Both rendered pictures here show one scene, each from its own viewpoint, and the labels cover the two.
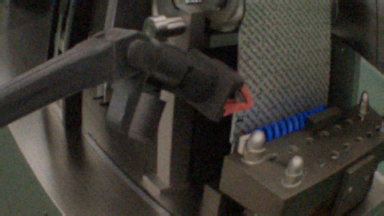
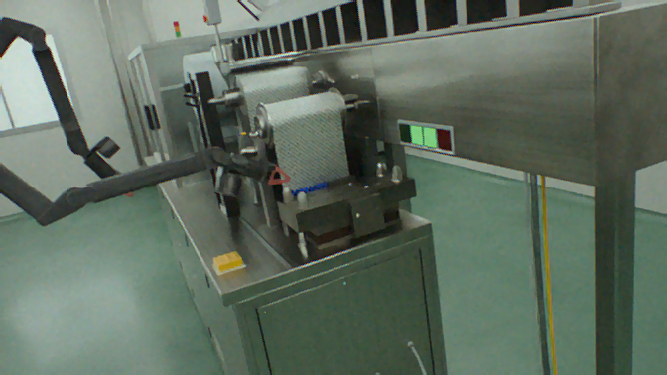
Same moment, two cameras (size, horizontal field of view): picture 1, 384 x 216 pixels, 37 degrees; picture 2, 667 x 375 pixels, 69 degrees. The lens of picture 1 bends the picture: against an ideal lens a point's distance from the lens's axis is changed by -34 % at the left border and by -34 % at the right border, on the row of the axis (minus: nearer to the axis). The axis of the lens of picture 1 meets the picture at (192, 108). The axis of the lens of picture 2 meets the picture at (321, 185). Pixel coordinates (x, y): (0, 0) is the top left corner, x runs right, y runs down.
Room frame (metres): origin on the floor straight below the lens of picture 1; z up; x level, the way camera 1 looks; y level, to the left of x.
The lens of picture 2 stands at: (-0.38, -0.55, 1.47)
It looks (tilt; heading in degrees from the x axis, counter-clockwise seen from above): 16 degrees down; 15
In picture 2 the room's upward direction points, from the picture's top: 10 degrees counter-clockwise
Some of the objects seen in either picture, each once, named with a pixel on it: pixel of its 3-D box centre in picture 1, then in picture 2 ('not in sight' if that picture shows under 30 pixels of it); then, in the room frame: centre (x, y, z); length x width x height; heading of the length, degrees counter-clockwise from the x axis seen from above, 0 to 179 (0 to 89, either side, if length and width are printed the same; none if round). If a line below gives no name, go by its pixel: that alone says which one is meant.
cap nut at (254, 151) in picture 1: (255, 145); (287, 193); (0.97, -0.09, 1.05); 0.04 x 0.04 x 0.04
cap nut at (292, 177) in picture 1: (294, 169); (302, 199); (0.90, -0.15, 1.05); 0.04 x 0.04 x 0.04
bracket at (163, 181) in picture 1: (169, 99); (261, 186); (1.08, 0.03, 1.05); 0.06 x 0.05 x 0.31; 126
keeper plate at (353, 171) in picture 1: (354, 187); (367, 215); (0.96, -0.32, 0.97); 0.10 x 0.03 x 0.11; 126
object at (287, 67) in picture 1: (291, 72); (313, 161); (1.10, -0.15, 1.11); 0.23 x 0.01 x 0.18; 126
